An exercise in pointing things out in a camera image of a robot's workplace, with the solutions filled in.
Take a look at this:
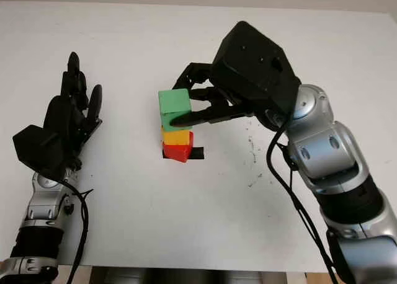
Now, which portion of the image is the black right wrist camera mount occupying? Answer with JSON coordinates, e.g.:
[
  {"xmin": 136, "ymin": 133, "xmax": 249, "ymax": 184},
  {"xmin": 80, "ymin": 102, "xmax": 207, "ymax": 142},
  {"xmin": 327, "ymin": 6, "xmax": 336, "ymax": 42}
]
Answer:
[{"xmin": 212, "ymin": 20, "xmax": 301, "ymax": 117}]

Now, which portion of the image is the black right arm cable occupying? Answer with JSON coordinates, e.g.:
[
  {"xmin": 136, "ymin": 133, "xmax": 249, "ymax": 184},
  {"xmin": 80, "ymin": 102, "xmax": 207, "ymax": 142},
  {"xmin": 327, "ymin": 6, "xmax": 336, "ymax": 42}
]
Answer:
[{"xmin": 266, "ymin": 122, "xmax": 339, "ymax": 284}]

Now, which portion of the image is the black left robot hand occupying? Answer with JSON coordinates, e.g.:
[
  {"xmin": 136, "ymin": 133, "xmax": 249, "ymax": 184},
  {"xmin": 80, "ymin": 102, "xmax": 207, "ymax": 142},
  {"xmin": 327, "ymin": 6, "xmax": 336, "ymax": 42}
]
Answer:
[{"xmin": 43, "ymin": 51, "xmax": 104, "ymax": 173}]

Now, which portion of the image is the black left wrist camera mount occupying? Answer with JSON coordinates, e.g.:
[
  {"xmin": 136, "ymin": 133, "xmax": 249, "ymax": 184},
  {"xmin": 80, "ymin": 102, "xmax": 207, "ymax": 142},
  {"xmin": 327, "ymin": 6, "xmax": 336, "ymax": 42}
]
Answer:
[{"xmin": 12, "ymin": 125, "xmax": 68, "ymax": 179}]

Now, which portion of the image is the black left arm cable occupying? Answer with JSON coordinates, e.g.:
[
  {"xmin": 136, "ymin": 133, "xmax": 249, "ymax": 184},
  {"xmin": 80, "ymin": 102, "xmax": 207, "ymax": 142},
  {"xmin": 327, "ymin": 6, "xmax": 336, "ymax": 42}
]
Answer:
[{"xmin": 61, "ymin": 178, "xmax": 94, "ymax": 284}]

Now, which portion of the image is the yellow cube block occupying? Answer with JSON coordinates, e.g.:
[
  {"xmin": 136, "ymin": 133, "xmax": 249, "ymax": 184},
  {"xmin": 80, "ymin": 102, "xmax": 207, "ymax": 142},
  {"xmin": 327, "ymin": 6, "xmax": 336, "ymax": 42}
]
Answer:
[{"xmin": 161, "ymin": 129, "xmax": 190, "ymax": 146}]

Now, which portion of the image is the dark robot torso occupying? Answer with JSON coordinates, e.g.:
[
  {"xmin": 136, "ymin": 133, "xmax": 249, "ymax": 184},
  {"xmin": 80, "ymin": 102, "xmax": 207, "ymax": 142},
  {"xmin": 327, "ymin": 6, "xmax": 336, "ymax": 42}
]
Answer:
[{"xmin": 89, "ymin": 265, "xmax": 308, "ymax": 284}]

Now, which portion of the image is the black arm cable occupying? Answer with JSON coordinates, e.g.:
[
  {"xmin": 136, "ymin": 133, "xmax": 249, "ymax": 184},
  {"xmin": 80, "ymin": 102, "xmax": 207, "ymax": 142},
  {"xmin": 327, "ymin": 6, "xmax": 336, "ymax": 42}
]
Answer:
[
  {"xmin": 266, "ymin": 122, "xmax": 339, "ymax": 284},
  {"xmin": 61, "ymin": 178, "xmax": 94, "ymax": 284}
]

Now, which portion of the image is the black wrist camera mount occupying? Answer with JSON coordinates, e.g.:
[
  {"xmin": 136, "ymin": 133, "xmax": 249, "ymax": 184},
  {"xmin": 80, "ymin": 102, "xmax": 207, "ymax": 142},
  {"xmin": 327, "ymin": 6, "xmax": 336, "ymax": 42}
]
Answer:
[
  {"xmin": 12, "ymin": 125, "xmax": 68, "ymax": 179},
  {"xmin": 212, "ymin": 20, "xmax": 301, "ymax": 117}
]

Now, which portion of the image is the black tape strip marker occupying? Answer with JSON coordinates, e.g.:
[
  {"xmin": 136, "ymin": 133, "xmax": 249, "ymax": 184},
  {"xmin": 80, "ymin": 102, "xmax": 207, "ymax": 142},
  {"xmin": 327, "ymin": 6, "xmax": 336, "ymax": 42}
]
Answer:
[{"xmin": 161, "ymin": 146, "xmax": 205, "ymax": 161}]

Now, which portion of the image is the green cube block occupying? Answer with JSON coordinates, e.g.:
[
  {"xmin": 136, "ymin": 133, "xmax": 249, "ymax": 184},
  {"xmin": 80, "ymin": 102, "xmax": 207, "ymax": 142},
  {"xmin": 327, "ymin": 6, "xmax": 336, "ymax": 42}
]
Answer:
[{"xmin": 158, "ymin": 88, "xmax": 192, "ymax": 132}]

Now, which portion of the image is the red cube block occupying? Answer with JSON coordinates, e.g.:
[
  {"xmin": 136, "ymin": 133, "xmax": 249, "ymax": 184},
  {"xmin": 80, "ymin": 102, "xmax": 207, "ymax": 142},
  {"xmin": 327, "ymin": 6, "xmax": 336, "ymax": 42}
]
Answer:
[{"xmin": 161, "ymin": 131, "xmax": 195, "ymax": 164}]

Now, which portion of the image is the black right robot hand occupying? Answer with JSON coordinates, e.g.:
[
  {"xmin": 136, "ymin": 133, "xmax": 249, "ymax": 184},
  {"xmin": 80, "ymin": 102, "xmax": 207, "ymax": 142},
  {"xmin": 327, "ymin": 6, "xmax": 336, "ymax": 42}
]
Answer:
[{"xmin": 169, "ymin": 62, "xmax": 289, "ymax": 133}]

